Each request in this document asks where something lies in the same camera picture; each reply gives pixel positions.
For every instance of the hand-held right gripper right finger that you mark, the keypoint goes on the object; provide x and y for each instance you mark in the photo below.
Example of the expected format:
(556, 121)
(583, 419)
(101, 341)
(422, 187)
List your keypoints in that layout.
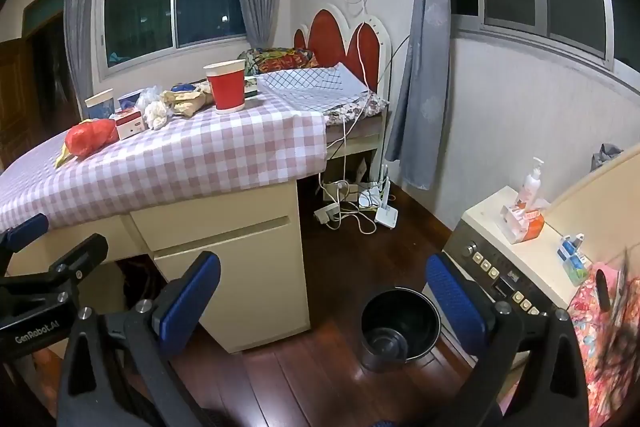
(455, 302)

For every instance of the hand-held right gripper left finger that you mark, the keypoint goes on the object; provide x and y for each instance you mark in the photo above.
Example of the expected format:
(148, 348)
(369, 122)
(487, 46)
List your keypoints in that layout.
(192, 302)

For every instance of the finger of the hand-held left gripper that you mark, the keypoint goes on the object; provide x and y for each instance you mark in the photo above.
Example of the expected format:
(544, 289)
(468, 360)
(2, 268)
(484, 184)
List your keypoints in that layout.
(82, 254)
(25, 231)

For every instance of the black trash bin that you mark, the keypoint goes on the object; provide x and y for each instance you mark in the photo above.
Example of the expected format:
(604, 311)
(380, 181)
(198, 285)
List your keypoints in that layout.
(400, 327)

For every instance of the yellow wrapper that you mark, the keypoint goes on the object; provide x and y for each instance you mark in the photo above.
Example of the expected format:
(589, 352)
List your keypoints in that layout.
(62, 155)

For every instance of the red plastic bag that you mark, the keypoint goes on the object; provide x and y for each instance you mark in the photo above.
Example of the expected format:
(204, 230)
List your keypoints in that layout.
(92, 138)

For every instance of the small red white box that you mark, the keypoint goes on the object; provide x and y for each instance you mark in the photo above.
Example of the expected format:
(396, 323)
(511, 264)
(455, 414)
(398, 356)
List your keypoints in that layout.
(130, 126)

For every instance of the white carton with blue print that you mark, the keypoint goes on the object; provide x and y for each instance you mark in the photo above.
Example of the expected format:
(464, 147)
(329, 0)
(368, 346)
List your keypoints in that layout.
(100, 104)

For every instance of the yellow-green towel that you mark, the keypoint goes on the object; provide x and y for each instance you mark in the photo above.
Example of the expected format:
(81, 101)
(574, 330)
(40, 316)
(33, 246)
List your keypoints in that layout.
(155, 114)

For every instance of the blue white box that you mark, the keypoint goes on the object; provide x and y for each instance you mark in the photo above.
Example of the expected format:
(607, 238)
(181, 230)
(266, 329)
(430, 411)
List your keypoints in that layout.
(129, 99)

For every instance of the clear plastic bag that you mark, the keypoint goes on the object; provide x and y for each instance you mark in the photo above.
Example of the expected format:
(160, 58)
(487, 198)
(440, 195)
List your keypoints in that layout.
(149, 97)

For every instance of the brown paper bag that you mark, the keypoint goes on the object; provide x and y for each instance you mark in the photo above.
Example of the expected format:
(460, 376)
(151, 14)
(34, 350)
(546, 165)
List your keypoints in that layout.
(187, 102)

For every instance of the red paper cup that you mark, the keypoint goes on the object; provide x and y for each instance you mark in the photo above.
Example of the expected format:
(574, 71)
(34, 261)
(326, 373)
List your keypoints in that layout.
(225, 89)

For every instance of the cream cabinet with button panel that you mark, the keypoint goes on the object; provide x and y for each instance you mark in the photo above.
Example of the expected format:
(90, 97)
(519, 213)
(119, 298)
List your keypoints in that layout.
(500, 217)

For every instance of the orange tissue packet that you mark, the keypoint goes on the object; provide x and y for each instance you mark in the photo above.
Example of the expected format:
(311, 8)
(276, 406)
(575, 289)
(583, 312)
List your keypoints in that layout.
(525, 224)

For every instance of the white router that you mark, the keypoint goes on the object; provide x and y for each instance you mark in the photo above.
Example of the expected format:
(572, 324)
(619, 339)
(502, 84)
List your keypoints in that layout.
(386, 214)

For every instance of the wooden door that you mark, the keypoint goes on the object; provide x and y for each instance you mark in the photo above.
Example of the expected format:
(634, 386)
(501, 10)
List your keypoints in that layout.
(12, 107)

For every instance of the small bottles on washer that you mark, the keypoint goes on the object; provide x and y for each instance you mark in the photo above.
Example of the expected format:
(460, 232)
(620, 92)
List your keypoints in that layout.
(577, 271)

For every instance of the small blue dropper bottle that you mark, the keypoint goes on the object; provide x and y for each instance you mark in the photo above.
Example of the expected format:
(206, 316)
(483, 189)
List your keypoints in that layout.
(570, 249)

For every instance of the pump lotion bottle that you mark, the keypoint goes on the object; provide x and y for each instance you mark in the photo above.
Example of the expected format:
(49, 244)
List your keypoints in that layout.
(530, 187)

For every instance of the blue fuzzy slipper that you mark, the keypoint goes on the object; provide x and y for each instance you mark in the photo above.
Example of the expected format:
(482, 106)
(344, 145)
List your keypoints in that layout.
(384, 423)

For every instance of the bed with checkered sheet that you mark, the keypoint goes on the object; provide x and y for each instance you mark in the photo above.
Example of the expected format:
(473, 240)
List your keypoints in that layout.
(200, 157)

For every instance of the red floral blanket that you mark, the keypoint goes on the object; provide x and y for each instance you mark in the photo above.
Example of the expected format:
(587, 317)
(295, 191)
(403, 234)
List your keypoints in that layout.
(600, 357)

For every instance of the white power strip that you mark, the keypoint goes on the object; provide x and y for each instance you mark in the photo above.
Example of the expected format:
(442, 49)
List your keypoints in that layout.
(326, 212)

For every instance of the cream curved bed board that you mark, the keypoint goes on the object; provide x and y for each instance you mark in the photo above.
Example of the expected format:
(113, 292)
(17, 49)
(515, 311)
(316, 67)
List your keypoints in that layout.
(600, 192)

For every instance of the floral bed sheet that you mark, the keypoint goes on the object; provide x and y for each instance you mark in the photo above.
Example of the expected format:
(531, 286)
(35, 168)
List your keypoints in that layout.
(360, 109)

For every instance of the white framed window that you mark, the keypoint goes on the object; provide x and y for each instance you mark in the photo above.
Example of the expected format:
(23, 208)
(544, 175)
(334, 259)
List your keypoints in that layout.
(140, 17)

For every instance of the white grid-patterned paper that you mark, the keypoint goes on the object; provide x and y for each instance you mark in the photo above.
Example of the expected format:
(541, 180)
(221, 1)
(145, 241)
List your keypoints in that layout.
(310, 87)

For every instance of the tied grey curtain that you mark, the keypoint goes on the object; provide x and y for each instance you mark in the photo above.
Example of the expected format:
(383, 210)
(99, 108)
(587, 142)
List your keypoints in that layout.
(425, 57)

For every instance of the colourful patterned pillow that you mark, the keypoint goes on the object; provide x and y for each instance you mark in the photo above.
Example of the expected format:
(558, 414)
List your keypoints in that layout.
(280, 59)

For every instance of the red heart-shaped headboard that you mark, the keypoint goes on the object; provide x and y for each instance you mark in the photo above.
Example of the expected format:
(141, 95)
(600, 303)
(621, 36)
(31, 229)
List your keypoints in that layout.
(325, 32)

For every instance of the white bed frame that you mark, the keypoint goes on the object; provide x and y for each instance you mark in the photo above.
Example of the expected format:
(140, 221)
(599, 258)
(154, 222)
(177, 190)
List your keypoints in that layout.
(360, 144)

